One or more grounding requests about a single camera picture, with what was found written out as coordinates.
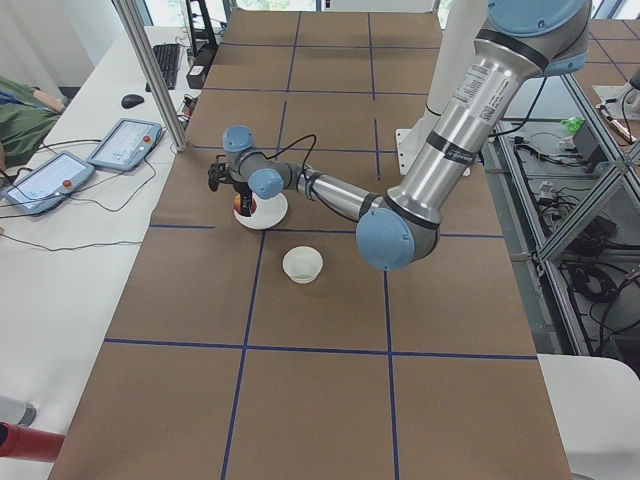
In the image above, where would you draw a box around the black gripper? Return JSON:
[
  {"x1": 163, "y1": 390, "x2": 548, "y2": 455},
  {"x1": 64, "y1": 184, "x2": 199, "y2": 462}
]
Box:
[{"x1": 233, "y1": 182, "x2": 253, "y2": 199}]

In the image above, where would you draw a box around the red yellow apple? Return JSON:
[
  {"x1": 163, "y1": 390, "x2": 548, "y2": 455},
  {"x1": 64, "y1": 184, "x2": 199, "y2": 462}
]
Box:
[{"x1": 233, "y1": 194, "x2": 257, "y2": 217}]

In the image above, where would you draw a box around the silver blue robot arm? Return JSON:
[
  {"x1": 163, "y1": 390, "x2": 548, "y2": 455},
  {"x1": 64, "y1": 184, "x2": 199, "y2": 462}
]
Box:
[{"x1": 223, "y1": 1, "x2": 591, "y2": 271}]

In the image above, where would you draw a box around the white plate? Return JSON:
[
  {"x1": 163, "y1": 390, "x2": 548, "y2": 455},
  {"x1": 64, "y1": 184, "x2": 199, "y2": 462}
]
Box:
[{"x1": 233, "y1": 193, "x2": 288, "y2": 230}]

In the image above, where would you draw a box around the white bowl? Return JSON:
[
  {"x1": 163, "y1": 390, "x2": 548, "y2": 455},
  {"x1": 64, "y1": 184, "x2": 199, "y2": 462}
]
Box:
[{"x1": 282, "y1": 246, "x2": 323, "y2": 284}]

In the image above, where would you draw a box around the black box on table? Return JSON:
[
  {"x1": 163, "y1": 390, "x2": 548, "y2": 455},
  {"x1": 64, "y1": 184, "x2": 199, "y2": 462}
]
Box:
[{"x1": 186, "y1": 65, "x2": 207, "y2": 90}]

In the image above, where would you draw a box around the far teach pendant tablet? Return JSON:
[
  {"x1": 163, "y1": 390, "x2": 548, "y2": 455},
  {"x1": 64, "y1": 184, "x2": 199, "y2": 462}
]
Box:
[{"x1": 87, "y1": 118, "x2": 162, "y2": 171}]

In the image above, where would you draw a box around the teach pendant tablet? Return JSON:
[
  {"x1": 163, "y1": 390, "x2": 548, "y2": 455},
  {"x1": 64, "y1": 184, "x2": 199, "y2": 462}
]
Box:
[
  {"x1": 1, "y1": 151, "x2": 95, "y2": 215},
  {"x1": 87, "y1": 118, "x2": 162, "y2": 171}
]

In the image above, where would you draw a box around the black computer mouse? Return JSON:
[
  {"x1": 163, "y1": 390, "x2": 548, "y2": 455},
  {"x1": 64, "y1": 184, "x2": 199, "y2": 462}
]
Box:
[{"x1": 121, "y1": 94, "x2": 145, "y2": 110}]

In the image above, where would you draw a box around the black keyboard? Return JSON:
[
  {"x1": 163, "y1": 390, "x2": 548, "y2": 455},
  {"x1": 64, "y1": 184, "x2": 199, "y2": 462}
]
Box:
[{"x1": 152, "y1": 43, "x2": 181, "y2": 90}]

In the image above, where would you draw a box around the brown paper table mat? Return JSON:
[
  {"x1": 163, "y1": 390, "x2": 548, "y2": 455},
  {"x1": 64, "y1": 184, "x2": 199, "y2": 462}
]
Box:
[{"x1": 51, "y1": 12, "x2": 570, "y2": 479}]

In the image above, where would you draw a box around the near teach pendant tablet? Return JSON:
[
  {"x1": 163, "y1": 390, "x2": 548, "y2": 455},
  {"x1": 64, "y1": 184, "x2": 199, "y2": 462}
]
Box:
[{"x1": 1, "y1": 151, "x2": 95, "y2": 215}]

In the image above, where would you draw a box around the person in green shirt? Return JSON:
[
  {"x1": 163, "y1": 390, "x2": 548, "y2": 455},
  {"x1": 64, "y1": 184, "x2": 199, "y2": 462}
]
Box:
[{"x1": 1, "y1": 76, "x2": 68, "y2": 169}]

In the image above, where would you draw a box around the red cylinder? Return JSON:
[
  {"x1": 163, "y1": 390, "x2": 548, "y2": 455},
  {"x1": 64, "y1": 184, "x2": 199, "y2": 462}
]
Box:
[{"x1": 1, "y1": 422, "x2": 65, "y2": 463}]

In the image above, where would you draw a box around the green white object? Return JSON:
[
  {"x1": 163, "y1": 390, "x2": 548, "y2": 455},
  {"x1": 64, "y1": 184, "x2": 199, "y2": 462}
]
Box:
[{"x1": 561, "y1": 116, "x2": 585, "y2": 135}]

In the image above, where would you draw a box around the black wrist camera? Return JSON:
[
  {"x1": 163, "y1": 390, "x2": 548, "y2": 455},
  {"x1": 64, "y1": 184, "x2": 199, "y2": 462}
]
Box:
[{"x1": 207, "y1": 161, "x2": 233, "y2": 192}]

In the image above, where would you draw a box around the aluminium frame post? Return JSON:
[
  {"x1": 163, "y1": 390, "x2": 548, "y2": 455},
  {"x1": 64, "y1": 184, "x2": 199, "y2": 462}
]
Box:
[{"x1": 114, "y1": 0, "x2": 188, "y2": 152}]

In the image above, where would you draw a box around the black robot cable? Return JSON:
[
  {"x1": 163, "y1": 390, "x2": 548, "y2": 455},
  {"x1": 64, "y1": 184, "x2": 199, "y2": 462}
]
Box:
[{"x1": 259, "y1": 133, "x2": 318, "y2": 174}]

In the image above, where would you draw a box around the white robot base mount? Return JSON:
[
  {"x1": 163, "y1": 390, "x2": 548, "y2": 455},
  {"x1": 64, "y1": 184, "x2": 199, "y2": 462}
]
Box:
[{"x1": 396, "y1": 0, "x2": 488, "y2": 175}]

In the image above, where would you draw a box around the aluminium side frame rack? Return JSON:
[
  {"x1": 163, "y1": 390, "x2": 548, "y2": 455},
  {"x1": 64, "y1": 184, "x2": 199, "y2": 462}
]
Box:
[{"x1": 482, "y1": 63, "x2": 639, "y2": 367}]

